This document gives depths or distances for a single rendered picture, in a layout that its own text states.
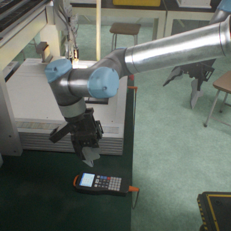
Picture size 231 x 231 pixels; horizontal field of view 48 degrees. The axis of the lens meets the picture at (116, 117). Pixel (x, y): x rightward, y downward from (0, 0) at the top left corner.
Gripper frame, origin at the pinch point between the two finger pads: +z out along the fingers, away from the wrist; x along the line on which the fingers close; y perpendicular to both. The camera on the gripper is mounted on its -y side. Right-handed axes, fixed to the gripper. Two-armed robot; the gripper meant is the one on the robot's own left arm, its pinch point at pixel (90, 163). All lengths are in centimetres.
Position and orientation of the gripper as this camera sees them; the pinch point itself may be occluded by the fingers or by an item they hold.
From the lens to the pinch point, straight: 89.3
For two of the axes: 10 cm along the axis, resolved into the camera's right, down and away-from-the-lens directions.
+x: 1.6, -5.8, 8.0
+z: 2.3, 8.1, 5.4
